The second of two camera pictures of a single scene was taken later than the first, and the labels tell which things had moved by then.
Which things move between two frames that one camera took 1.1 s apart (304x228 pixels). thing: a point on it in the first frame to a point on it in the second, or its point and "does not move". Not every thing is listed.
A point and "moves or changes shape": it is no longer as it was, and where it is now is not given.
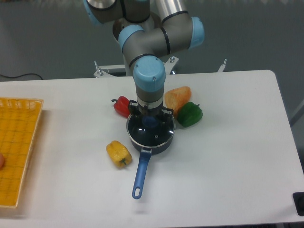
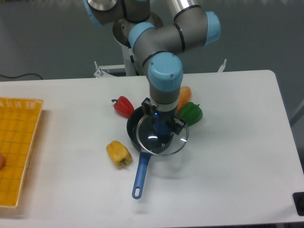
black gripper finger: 133,109 to 147,106
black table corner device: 299,199 does not move
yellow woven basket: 19,119 does not move
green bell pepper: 189,114 does not move
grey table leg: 298,113 does not move
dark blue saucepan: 151,134 does not move
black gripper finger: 166,114 to 175,125
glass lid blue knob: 150,129 moves or changes shape
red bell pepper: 121,106 does not move
